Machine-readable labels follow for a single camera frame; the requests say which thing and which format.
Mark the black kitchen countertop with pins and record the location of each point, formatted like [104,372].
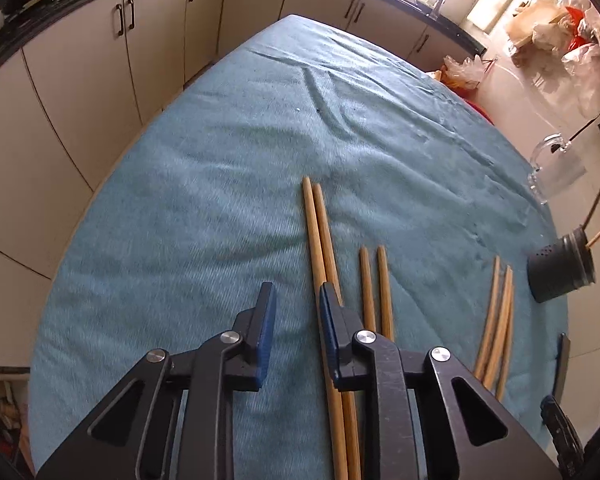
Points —
[25,30]

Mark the hanging plastic bags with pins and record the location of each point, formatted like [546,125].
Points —
[580,25]

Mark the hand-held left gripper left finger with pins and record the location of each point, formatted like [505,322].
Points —
[264,340]

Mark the long wooden chopstick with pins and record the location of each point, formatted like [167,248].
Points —
[325,230]

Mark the white cutting board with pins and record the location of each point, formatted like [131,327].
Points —
[490,7]

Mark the clear glass mug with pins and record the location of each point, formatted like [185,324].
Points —
[560,170]

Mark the blue tablecloth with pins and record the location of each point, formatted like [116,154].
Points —
[205,185]

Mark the red plastic object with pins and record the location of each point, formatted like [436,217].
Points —
[480,112]

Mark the cardboard clutter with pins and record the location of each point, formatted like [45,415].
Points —
[0,420]

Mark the dark grey perforated chopstick holder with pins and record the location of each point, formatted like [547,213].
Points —
[555,270]

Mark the white kitchen cabinets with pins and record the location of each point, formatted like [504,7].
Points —
[80,85]

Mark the kitchen faucet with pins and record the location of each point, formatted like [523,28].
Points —
[440,2]

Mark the plastic bag with orange contents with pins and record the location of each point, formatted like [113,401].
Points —
[462,72]

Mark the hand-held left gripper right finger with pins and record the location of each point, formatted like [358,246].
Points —
[328,325]

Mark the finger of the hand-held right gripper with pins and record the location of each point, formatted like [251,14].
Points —
[560,430]

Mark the dark brown chopsticks pair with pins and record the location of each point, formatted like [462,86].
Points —
[384,290]

